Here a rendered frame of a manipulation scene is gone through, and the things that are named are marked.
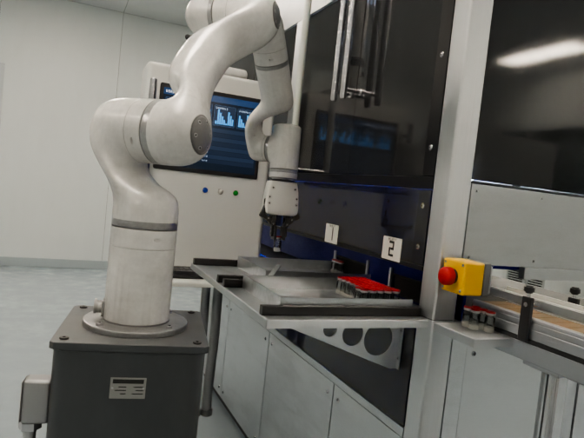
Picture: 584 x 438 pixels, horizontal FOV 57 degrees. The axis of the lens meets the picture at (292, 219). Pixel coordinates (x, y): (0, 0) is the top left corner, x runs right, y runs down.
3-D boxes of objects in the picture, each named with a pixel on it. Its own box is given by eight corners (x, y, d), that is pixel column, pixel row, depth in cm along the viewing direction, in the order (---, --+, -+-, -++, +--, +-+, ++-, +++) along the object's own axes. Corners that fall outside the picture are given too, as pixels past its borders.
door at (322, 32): (290, 172, 209) (306, 20, 206) (348, 174, 167) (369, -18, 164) (288, 172, 209) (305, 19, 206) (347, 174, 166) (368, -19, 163)
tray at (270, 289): (356, 290, 151) (357, 278, 151) (411, 314, 128) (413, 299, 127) (242, 288, 138) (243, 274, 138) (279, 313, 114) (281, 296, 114)
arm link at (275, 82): (225, 67, 142) (246, 166, 160) (282, 67, 137) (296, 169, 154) (238, 55, 149) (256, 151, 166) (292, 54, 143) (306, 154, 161)
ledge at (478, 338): (481, 329, 127) (481, 321, 127) (523, 346, 116) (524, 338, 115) (433, 330, 122) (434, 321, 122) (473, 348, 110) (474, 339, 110)
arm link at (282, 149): (262, 167, 155) (292, 169, 152) (266, 122, 155) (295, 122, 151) (273, 169, 163) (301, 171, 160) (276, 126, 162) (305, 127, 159)
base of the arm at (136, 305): (74, 336, 90) (83, 227, 89) (89, 309, 109) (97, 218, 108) (189, 341, 95) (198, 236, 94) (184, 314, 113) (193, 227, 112)
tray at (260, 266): (330, 270, 186) (331, 261, 186) (369, 286, 162) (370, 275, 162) (236, 267, 173) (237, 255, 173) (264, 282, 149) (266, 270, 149)
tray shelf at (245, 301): (323, 273, 191) (323, 268, 191) (454, 328, 127) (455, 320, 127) (189, 268, 172) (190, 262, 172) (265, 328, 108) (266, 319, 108)
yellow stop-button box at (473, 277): (465, 289, 123) (468, 258, 122) (487, 296, 116) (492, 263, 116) (438, 288, 120) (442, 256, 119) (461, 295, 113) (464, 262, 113)
